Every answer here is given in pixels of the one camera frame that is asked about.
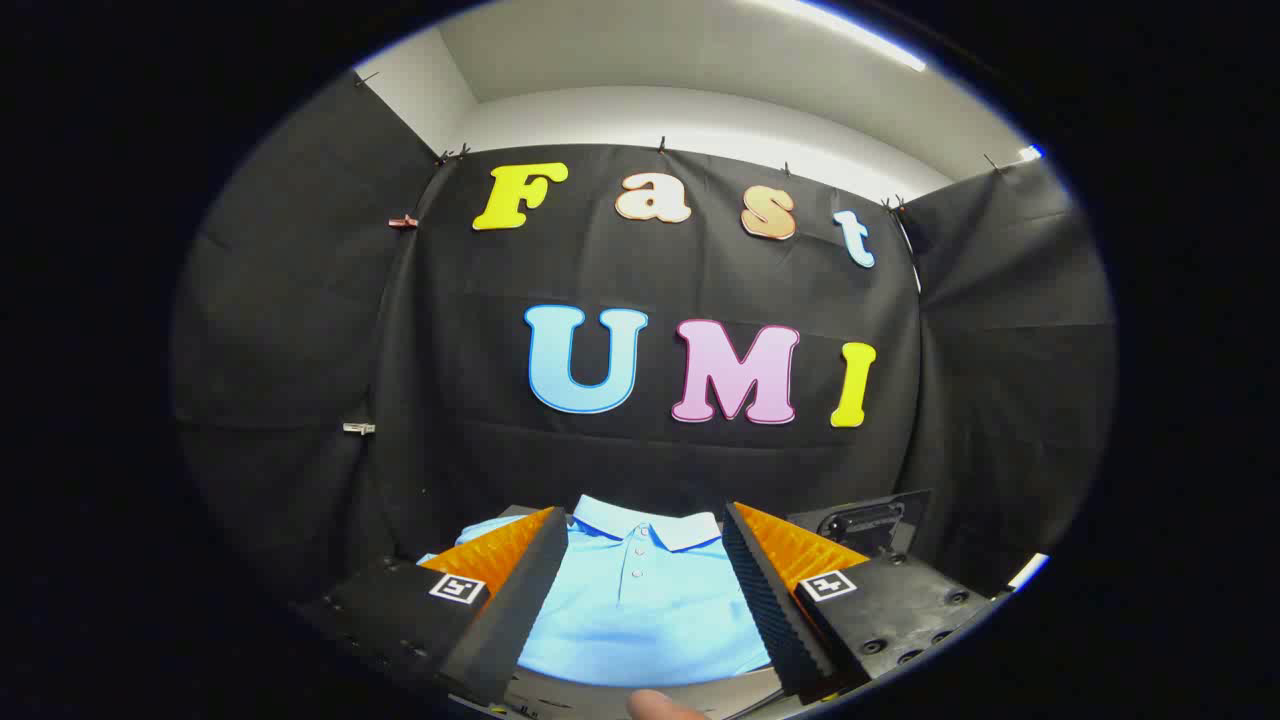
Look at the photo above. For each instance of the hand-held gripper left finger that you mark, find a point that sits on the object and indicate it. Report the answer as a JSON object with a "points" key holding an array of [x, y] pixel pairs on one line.
{"points": [[520, 610]]}

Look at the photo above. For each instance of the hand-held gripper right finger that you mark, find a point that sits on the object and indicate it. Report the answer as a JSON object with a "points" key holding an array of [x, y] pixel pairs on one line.
{"points": [[770, 600]]}

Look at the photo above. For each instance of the light blue polo shirt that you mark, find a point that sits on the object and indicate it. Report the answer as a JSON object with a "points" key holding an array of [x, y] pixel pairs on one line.
{"points": [[640, 620]]}

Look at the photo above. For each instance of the dark washing machine lid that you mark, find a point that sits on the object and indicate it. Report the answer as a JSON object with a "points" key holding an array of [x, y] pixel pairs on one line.
{"points": [[895, 512]]}

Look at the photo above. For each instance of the red clip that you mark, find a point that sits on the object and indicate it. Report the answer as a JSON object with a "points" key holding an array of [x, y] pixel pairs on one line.
{"points": [[403, 221]]}

